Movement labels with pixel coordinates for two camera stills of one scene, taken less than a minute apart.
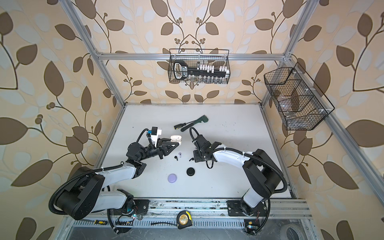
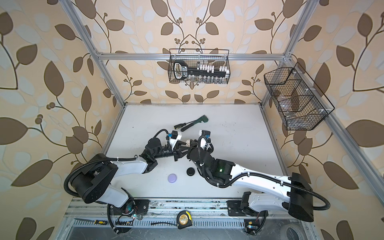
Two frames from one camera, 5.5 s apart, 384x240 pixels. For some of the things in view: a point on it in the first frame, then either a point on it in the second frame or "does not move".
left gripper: (161, 148) → (177, 151)
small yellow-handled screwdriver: (96, 221) does not move
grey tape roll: (291, 232) does not move
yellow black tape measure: (184, 219) does not move
